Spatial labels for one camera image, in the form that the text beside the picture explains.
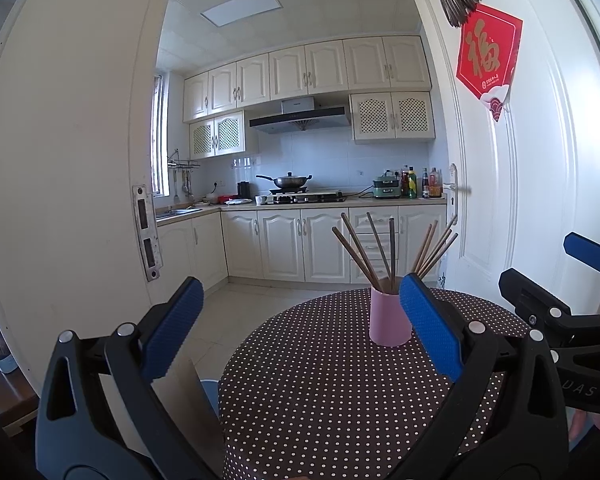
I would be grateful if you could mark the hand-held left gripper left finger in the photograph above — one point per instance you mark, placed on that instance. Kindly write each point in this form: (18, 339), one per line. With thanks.
(172, 330)

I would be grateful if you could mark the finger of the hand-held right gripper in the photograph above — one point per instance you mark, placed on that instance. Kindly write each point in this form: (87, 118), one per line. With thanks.
(587, 252)
(530, 290)

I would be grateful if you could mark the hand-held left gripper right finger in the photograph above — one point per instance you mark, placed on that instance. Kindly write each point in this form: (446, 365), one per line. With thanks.
(430, 330)

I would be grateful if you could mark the pink cup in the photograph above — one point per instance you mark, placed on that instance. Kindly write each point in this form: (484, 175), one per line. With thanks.
(387, 320)

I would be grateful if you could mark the bunch of wooden chopsticks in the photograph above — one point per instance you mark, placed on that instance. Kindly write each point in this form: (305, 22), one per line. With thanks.
(392, 255)

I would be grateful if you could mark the person's right hand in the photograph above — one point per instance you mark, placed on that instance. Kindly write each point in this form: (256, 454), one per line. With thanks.
(582, 425)

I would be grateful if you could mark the blue plastic stool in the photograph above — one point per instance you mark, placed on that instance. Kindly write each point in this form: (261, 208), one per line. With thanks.
(211, 400)

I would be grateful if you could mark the beige flat panel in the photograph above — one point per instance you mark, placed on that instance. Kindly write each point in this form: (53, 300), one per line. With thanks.
(185, 410)

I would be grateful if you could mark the white cabinet drawer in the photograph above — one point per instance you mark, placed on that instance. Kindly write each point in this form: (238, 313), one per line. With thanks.
(360, 275)
(365, 250)
(380, 220)

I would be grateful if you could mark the white door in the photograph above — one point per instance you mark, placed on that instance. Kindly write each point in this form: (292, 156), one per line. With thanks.
(540, 160)

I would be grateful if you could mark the metal door strike plate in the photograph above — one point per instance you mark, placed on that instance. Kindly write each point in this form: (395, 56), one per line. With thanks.
(145, 220)

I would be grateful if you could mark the round polka-dot table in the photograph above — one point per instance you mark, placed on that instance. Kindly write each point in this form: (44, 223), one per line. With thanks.
(330, 385)

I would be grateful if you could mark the steel kitchen sink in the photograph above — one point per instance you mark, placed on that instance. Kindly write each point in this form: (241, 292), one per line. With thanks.
(180, 211)

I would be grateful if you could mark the hanging metal spatula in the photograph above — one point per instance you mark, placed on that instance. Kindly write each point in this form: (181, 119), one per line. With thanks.
(176, 197)

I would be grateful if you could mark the white lower kitchen cabinets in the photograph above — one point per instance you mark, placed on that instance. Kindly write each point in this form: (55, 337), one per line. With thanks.
(280, 245)

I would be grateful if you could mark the white kitchen cabinets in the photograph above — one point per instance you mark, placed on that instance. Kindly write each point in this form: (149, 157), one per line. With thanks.
(305, 70)
(280, 245)

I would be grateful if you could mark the hanging metal ladle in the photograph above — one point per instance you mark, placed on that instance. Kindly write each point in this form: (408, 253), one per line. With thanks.
(187, 190)

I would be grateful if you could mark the orange oil bottle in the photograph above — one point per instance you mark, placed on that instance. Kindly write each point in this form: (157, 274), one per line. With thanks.
(435, 185)

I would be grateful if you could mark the red box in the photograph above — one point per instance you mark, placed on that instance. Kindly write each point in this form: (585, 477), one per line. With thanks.
(226, 199)

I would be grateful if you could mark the dark soy sauce bottle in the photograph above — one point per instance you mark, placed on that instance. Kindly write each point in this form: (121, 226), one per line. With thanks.
(425, 185)

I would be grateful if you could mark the green liquid bottle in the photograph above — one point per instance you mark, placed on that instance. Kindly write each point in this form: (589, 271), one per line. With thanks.
(413, 185)

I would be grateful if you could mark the green electric cooker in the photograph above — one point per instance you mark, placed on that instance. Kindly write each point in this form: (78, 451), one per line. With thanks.
(386, 187)

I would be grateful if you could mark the red capped sauce bottle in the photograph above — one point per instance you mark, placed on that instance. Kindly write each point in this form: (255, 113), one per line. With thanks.
(405, 182)

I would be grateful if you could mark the black kettle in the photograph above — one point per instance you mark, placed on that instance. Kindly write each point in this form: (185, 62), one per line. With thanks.
(243, 190)

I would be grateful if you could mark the gas stove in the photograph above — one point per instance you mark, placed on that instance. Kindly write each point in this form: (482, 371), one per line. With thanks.
(310, 196)

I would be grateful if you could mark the kitchen window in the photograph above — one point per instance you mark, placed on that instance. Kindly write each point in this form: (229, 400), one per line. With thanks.
(159, 150)

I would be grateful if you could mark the wooden cabinet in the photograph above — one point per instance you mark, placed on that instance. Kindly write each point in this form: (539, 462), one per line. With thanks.
(5, 400)

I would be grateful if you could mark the metal wok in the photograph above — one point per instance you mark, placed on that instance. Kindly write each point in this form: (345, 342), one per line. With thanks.
(287, 181)

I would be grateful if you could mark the white lattice door cabinet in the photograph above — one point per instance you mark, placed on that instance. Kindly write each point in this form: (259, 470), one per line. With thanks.
(217, 135)
(392, 116)

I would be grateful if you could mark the red paper door decoration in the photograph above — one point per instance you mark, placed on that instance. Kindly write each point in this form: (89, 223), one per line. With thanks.
(487, 55)

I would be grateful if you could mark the black range hood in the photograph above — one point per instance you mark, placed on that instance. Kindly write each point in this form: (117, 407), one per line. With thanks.
(300, 117)

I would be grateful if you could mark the white upper kitchen cabinets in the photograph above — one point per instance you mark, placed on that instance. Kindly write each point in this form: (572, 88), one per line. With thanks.
(305, 70)

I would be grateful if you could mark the flat ceiling light panel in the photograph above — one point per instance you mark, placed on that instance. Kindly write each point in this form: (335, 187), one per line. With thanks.
(242, 7)

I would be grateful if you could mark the metal wall utensil rack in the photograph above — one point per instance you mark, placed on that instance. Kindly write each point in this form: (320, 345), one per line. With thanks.
(184, 162)

